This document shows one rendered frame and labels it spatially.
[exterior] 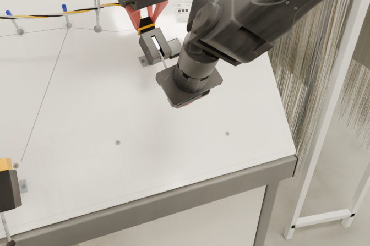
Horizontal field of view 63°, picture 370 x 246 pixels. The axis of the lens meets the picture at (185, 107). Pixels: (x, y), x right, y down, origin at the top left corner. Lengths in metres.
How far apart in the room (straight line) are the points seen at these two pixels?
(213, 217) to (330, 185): 1.25
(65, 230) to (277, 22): 0.52
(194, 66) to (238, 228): 0.61
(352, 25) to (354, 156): 1.36
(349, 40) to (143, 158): 0.72
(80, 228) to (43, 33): 0.40
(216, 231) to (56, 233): 0.44
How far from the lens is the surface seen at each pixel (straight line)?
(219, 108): 0.70
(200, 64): 0.42
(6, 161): 0.57
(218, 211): 0.84
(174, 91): 0.51
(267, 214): 0.97
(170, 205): 0.68
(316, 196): 1.92
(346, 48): 1.07
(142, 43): 0.62
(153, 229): 0.80
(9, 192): 0.56
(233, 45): 0.38
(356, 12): 1.04
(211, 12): 0.37
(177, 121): 0.66
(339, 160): 2.21
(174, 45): 0.70
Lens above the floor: 1.36
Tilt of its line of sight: 34 degrees down
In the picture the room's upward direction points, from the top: straight up
